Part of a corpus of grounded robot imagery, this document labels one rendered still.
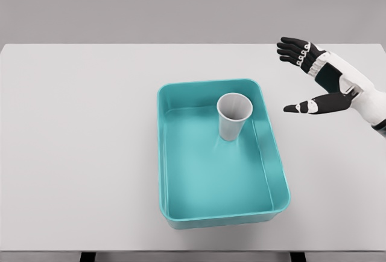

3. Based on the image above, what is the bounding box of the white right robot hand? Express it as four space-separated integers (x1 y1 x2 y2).
276 36 381 118

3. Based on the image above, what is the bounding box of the white paper cup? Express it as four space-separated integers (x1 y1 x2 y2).
216 92 254 142

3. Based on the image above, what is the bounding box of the teal plastic basket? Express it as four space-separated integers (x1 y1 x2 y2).
156 77 291 230

